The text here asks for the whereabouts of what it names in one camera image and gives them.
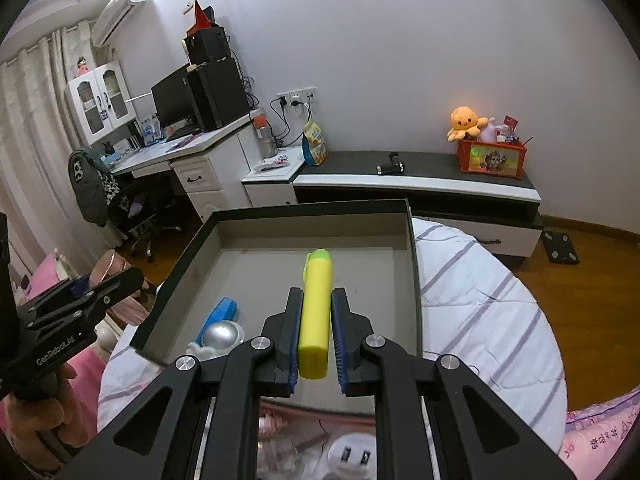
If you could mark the red printed storage box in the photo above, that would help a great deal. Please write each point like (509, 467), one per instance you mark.
(492, 159)

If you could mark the blue carton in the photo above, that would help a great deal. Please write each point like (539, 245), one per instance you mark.
(151, 129)

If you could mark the clear bottle with orange cap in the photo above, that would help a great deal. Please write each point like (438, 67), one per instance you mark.
(262, 135)

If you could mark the clear plastic package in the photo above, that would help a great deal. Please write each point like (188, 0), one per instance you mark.
(285, 435)

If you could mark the blue yellow snack bag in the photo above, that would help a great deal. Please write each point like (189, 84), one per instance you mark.
(315, 145)

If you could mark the black office chair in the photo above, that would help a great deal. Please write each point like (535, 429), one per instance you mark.
(145, 210)

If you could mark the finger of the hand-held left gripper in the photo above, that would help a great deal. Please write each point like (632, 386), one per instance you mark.
(77, 286)
(115, 285)

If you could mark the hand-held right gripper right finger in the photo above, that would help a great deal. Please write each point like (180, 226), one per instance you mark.
(340, 340)

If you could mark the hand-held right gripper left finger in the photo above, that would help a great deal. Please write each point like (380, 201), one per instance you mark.
(295, 340)

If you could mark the person's left hand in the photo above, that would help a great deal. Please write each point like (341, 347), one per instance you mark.
(30, 422)

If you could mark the white glass-door cabinet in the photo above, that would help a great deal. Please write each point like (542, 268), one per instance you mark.
(100, 105)

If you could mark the papers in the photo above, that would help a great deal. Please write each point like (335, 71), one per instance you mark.
(272, 162)

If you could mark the black computer tower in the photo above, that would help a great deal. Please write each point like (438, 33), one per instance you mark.
(217, 92)

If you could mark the white wall power outlet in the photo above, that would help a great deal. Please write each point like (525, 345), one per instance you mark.
(297, 96)

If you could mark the black bathroom scale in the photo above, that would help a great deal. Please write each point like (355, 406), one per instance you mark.
(561, 247)

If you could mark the pink box with black rim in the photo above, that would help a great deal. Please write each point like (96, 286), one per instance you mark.
(250, 270)

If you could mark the white air conditioner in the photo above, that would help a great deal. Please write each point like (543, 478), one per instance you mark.
(117, 15)

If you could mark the beige curtain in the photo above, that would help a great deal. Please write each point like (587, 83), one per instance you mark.
(30, 135)

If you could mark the black computer monitor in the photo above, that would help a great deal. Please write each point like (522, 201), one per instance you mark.
(172, 97)

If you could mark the pink pillow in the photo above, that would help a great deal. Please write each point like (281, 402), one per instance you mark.
(42, 275)

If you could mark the white nightstand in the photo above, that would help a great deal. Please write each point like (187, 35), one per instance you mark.
(270, 187)

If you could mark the pink patterned blanket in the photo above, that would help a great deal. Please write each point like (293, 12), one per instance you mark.
(600, 435)

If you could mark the white desk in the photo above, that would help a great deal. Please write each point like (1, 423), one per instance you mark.
(210, 170)

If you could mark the silver pearl ball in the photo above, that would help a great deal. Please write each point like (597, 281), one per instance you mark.
(225, 337)

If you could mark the rose gold cosmetic box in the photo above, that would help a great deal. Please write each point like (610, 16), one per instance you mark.
(117, 262)

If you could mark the orange octopus plush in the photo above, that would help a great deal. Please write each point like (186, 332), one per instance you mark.
(466, 122)

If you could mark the yellow marker with green cap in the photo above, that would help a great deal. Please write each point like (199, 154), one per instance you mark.
(318, 310)

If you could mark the black dumbbell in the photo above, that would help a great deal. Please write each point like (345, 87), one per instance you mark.
(392, 165)

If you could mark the red white card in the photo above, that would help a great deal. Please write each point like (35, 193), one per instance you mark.
(511, 125)

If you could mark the black white low cabinet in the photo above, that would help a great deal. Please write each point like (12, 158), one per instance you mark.
(425, 190)

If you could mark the purple plush toy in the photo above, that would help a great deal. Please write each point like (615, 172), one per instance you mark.
(487, 131)

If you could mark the small black speaker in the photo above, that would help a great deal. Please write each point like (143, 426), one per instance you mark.
(207, 45)

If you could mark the small doll figure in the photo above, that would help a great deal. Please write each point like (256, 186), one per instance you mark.
(83, 66)

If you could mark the white plug charger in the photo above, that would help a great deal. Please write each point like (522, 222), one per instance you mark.
(350, 457)

